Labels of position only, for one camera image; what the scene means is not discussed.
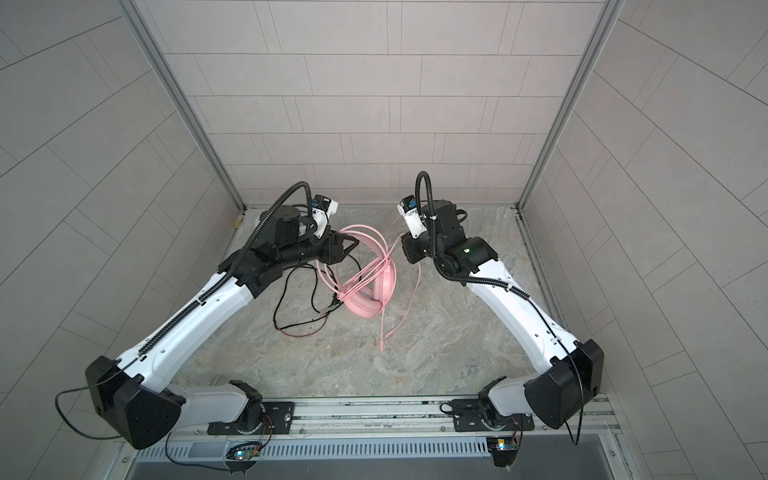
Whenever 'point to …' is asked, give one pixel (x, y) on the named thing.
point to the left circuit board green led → (245, 452)
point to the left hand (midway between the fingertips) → (360, 237)
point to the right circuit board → (503, 449)
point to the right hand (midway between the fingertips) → (403, 235)
